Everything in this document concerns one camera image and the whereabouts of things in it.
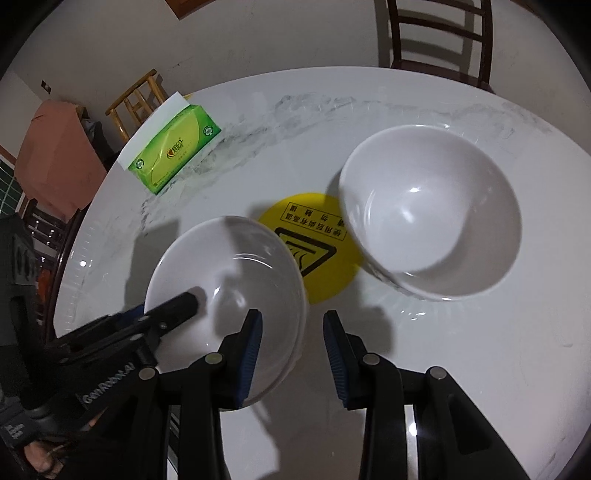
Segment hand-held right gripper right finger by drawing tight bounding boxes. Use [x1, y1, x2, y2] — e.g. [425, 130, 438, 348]
[322, 310, 532, 480]

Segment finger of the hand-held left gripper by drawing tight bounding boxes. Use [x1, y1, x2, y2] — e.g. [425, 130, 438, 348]
[44, 292, 200, 366]

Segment white bowl with yellow stripe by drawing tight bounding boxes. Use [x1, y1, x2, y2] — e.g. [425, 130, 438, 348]
[338, 124, 522, 302]

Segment person's left hand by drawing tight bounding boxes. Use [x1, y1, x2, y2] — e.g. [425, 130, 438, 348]
[0, 401, 65, 480]

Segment green board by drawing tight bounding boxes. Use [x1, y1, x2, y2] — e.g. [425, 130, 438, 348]
[0, 152, 26, 215]

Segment dark wooden chair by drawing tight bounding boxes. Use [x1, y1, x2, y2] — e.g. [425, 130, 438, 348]
[379, 0, 496, 95]

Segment yellow round warning sticker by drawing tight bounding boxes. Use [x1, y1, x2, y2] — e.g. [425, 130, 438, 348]
[257, 191, 365, 305]

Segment white bowl with pink base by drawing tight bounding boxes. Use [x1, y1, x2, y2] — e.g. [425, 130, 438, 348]
[144, 215, 308, 409]

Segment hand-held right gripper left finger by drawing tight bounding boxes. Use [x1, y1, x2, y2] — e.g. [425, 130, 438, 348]
[106, 308, 264, 480]

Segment bamboo chair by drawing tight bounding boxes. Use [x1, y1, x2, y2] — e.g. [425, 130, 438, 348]
[105, 69, 169, 144]

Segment brown wooden window frame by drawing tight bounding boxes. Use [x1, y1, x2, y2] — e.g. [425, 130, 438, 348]
[166, 0, 218, 19]

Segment orange cloth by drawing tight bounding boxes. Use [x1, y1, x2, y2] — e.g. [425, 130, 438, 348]
[14, 99, 109, 222]

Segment green tissue pack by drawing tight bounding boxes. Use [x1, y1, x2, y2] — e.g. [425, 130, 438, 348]
[117, 91, 222, 195]

